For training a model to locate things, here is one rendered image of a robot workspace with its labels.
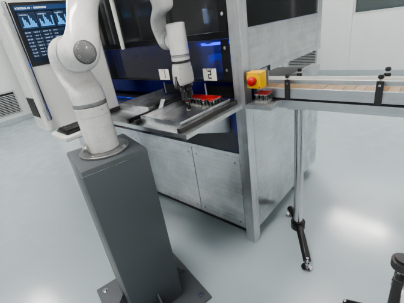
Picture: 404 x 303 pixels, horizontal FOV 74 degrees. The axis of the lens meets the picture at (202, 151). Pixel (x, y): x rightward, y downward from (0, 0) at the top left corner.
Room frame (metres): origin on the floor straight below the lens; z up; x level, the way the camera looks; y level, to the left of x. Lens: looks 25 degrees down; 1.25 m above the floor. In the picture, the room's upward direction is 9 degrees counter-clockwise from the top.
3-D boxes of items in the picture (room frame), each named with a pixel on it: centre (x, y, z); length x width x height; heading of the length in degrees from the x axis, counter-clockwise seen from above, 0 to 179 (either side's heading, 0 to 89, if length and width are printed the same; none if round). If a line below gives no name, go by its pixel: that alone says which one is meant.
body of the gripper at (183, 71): (1.29, 0.03, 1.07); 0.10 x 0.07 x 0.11; 136
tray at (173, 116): (1.23, 0.04, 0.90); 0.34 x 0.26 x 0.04; 136
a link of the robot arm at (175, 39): (1.29, 0.03, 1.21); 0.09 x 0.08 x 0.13; 40
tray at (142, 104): (1.55, 0.21, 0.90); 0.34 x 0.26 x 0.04; 136
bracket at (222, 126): (1.20, -0.04, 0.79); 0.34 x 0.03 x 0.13; 136
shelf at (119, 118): (1.38, 0.14, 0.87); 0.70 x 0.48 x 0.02; 46
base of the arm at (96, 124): (0.99, 0.38, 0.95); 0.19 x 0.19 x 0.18
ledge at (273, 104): (1.24, -0.34, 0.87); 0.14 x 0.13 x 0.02; 136
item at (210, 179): (2.32, 0.16, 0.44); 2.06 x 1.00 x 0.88; 46
